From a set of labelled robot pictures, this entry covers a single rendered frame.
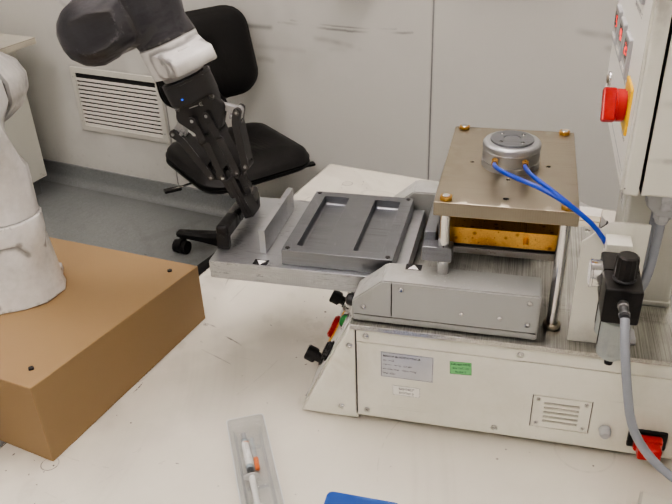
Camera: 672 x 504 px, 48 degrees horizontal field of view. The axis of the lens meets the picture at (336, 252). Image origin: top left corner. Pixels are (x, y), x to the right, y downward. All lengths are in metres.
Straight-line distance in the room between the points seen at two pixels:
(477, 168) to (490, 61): 1.60
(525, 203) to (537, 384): 0.25
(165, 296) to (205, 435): 0.26
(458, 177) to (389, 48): 1.75
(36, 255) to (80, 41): 0.37
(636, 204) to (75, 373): 0.81
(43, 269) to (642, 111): 0.92
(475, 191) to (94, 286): 0.67
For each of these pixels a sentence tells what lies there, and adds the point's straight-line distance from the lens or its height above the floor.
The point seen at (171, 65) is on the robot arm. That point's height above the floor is 1.25.
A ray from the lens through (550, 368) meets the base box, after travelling 1.05.
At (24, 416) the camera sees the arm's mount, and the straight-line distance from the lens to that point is 1.16.
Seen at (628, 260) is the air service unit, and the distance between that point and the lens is 0.86.
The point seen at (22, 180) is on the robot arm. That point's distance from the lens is 1.26.
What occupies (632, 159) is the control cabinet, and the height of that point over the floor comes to 1.20.
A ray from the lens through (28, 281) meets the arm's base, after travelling 1.29.
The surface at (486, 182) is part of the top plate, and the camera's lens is 1.02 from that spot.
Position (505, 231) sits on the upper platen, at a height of 1.06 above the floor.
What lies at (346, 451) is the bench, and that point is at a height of 0.75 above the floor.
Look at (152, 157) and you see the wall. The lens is 3.54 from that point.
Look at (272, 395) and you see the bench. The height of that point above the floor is 0.75.
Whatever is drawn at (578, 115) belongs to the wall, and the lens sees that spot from 2.63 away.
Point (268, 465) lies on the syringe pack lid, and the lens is 1.07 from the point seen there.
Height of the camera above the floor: 1.54
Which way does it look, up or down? 30 degrees down
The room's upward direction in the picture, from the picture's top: 2 degrees counter-clockwise
